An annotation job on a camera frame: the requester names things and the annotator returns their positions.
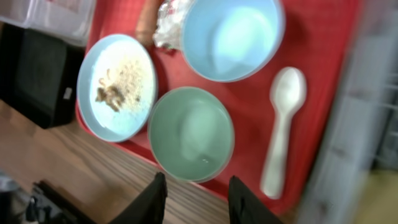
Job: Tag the grey dishwasher rack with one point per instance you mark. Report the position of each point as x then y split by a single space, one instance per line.
358 120

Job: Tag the clear plastic bin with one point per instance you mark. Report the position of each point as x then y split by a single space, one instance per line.
69 20

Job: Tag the foil wrapper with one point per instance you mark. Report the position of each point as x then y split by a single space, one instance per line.
171 16

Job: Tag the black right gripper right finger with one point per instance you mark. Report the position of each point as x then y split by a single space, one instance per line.
245 207

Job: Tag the light green bowl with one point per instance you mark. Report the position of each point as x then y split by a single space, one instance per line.
191 134

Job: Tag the light blue plate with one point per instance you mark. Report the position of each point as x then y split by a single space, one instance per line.
100 119

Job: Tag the orange carrot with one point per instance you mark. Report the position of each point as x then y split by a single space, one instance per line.
147 22

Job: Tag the light blue bowl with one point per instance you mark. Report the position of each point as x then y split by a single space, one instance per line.
230 40

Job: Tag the food scraps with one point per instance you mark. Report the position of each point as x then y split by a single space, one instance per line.
121 87

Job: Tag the black waste bin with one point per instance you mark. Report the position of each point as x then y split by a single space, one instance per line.
39 75

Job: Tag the white plastic spoon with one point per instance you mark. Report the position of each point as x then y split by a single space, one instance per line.
287 96

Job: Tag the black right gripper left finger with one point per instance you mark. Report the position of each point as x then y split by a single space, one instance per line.
148 207

